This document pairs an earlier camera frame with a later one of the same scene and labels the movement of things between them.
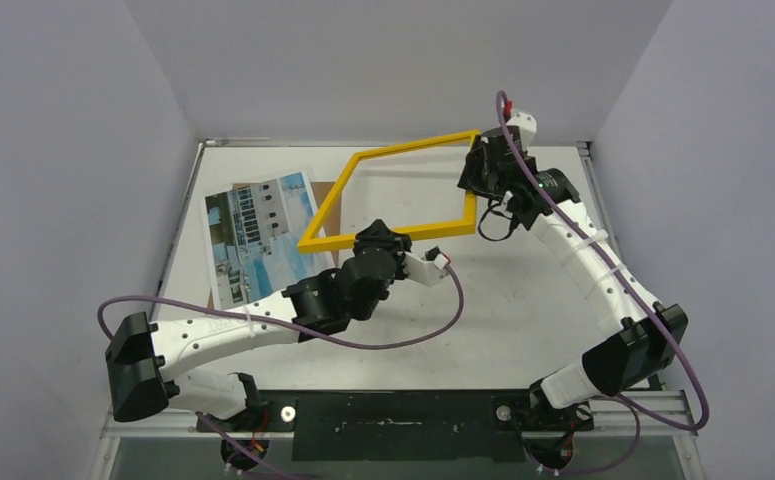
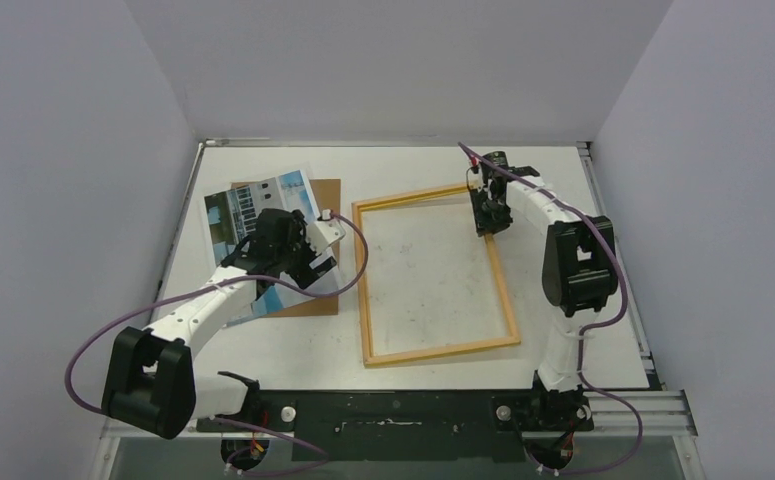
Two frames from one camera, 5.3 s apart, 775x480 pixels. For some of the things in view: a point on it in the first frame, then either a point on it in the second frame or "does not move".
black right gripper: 478,172 → 491,221
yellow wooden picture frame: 310,240 → 378,203
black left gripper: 379,234 → 304,273
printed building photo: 255,232 does not move
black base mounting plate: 401,426 does not move
